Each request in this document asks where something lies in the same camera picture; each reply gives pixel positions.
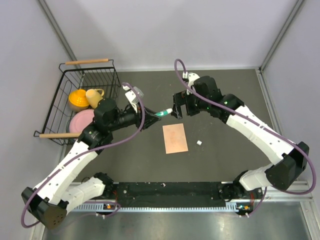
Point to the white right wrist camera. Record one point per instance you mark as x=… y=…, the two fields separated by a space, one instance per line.
x=190 y=78

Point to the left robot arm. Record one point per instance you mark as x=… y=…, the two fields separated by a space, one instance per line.
x=51 y=200

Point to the pink plate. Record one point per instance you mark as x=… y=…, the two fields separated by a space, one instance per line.
x=80 y=121

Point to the orange bowl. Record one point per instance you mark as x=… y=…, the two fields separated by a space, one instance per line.
x=77 y=100

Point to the white green glue stick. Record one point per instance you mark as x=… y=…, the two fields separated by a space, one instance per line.
x=164 y=113

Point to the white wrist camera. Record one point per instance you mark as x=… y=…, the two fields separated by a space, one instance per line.
x=131 y=96
x=190 y=78

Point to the black wire basket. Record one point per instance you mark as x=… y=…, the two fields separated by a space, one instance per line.
x=81 y=74

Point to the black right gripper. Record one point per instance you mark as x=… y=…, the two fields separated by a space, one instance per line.
x=182 y=98

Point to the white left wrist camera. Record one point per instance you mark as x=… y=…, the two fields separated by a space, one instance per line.
x=131 y=96

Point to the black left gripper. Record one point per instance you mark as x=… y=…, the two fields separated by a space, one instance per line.
x=149 y=118

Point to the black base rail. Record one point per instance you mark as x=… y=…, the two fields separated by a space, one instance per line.
x=173 y=197

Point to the yellow mug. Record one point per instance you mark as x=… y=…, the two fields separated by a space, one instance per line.
x=94 y=96

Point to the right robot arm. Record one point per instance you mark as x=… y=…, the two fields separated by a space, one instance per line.
x=287 y=158

